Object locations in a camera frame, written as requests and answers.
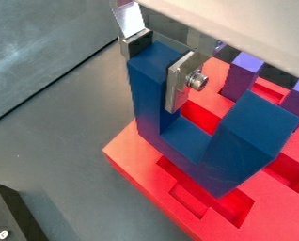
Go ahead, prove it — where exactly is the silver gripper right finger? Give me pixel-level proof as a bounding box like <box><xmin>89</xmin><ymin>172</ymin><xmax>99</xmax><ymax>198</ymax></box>
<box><xmin>164</xmin><ymin>51</ymin><xmax>208</xmax><ymax>114</ymax></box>

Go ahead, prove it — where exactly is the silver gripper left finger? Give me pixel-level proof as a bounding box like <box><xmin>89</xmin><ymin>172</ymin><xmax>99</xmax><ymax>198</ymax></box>
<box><xmin>109</xmin><ymin>0</ymin><xmax>153</xmax><ymax>59</ymax></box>

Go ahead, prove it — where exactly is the blue U-shaped block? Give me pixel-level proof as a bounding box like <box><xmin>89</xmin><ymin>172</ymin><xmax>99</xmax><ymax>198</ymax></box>
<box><xmin>127</xmin><ymin>41</ymin><xmax>299</xmax><ymax>198</ymax></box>

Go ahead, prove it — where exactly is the purple U-shaped block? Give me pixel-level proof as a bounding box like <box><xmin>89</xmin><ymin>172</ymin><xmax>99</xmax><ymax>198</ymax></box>
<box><xmin>214</xmin><ymin>43</ymin><xmax>299</xmax><ymax>117</ymax></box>

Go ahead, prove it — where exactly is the black angle bracket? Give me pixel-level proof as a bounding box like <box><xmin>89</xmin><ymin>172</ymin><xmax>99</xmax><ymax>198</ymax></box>
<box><xmin>0</xmin><ymin>184</ymin><xmax>49</xmax><ymax>241</ymax></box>

